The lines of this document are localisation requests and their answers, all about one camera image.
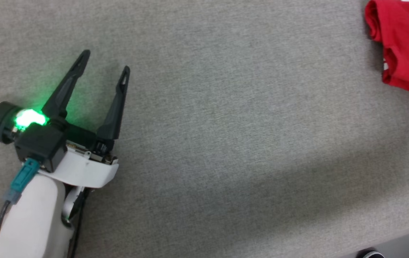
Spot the black round object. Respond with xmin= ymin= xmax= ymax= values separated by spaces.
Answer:
xmin=357 ymin=248 xmax=385 ymax=258

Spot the thin black left gripper cable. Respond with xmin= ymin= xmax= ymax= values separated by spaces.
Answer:
xmin=66 ymin=186 xmax=91 ymax=258

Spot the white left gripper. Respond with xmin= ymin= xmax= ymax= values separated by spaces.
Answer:
xmin=0 ymin=49 xmax=131 ymax=189

